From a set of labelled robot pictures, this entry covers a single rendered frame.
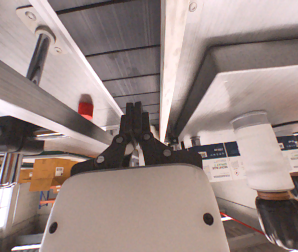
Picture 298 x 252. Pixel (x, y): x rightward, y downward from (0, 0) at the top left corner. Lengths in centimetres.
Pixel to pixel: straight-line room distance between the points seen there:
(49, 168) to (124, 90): 184
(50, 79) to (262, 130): 46
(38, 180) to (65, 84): 182
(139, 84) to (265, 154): 32
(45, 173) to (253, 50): 203
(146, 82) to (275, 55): 18
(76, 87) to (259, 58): 30
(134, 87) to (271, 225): 40
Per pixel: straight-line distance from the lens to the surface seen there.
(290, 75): 29
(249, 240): 618
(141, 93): 20
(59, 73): 26
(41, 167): 205
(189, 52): 22
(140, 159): 31
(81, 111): 32
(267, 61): 24
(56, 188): 827
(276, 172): 39
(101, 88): 19
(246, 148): 39
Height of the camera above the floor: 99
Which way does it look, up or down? 18 degrees down
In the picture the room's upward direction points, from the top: 175 degrees clockwise
